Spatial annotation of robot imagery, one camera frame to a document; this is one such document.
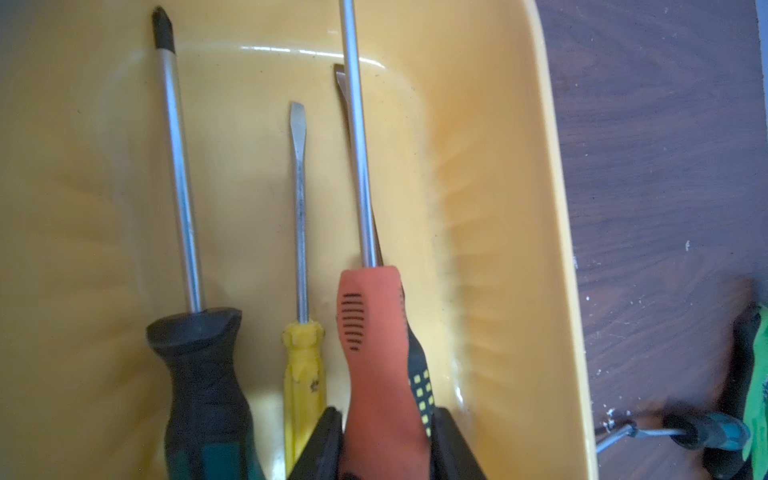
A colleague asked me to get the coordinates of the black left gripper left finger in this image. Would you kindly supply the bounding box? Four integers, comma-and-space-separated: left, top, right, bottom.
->
288, 407, 343, 480

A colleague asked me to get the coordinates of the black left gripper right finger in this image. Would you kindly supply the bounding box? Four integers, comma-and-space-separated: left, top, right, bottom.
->
431, 407, 487, 480

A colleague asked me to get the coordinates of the orange handled screwdriver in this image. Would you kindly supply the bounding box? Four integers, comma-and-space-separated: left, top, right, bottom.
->
337, 1, 430, 479

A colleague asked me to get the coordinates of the green black handled screwdriver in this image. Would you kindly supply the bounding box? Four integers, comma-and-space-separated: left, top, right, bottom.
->
146, 6, 264, 479

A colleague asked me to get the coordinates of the yellow handled flathead screwdriver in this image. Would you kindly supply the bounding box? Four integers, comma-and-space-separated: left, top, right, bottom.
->
282, 101, 327, 474

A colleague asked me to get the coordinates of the yellow plastic storage box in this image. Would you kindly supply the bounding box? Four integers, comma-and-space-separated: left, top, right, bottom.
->
1, 1, 598, 479

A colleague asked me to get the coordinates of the small green handled screwdriver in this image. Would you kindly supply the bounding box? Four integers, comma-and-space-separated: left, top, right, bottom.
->
596, 412, 751, 454

